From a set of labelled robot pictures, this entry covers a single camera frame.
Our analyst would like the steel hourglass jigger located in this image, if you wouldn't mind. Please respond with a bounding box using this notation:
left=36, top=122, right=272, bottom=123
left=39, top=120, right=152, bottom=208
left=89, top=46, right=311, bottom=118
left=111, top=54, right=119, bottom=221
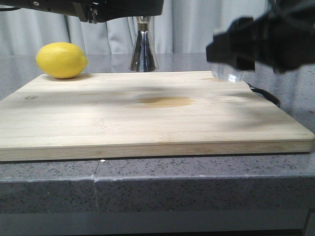
left=129, top=16, right=158, bottom=72

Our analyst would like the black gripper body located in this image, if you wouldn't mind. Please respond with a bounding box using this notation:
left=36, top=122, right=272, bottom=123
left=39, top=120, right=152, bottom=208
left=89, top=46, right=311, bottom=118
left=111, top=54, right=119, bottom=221
left=0, top=0, right=98, bottom=24
left=254, top=0, right=315, bottom=73

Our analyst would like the yellow lemon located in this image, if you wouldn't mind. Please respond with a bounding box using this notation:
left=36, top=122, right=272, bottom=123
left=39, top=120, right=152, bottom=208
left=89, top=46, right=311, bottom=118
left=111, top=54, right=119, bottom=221
left=35, top=42, right=88, bottom=79

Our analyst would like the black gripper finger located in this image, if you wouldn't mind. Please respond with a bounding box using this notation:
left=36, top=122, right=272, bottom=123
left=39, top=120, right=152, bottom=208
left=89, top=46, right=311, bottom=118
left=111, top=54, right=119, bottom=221
left=206, top=17, right=255, bottom=71
left=93, top=0, right=164, bottom=24

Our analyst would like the wooden cutting board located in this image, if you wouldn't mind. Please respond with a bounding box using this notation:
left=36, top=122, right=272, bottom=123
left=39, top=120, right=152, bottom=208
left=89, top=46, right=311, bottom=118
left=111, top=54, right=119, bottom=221
left=0, top=71, right=315, bottom=161

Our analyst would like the clear glass beaker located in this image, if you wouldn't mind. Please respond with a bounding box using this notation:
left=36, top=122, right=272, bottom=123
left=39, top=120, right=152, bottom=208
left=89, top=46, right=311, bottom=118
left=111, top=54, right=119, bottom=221
left=212, top=63, right=245, bottom=83

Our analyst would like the grey curtain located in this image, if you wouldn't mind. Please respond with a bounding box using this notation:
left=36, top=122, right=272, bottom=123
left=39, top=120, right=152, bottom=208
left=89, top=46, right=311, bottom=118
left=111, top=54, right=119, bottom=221
left=0, top=0, right=270, bottom=56

